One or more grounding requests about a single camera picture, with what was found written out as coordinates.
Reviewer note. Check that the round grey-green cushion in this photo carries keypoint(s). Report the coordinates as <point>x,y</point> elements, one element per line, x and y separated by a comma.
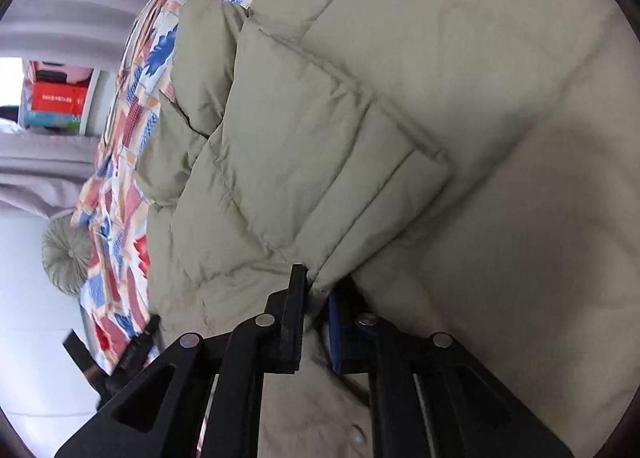
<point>65,253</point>

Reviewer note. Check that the patchwork printed blanket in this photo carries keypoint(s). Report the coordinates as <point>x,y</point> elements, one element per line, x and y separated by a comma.
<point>125,127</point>

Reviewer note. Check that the pink box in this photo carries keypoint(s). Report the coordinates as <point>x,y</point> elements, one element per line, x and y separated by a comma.
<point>62,72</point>

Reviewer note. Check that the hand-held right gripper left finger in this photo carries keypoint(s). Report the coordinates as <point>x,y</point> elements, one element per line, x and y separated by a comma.
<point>290,333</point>

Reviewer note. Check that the teal box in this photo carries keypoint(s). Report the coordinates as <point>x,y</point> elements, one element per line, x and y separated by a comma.
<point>50,120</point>

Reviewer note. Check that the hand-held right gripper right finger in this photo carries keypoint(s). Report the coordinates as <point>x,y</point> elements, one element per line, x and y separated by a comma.
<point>337,338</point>

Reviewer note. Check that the beige puffer jacket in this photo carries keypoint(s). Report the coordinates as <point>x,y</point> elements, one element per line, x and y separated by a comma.
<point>400,87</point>

